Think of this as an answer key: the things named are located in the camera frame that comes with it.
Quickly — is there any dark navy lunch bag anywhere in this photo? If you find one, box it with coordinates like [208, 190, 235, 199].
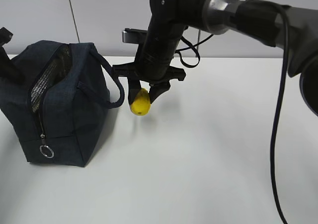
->
[0, 40, 125, 167]

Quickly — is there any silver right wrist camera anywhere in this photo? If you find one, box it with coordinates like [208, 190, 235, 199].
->
[122, 28, 148, 44]

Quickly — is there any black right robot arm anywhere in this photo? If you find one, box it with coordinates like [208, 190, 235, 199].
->
[114, 0, 318, 113]

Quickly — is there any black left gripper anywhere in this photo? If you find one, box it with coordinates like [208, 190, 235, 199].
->
[0, 27, 24, 83]

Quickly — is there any yellow lemon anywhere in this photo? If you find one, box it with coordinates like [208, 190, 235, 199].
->
[130, 88, 151, 116]

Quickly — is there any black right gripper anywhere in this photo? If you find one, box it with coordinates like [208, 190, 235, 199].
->
[112, 62, 186, 105]

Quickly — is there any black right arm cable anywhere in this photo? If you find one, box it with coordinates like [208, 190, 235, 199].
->
[269, 0, 293, 224]

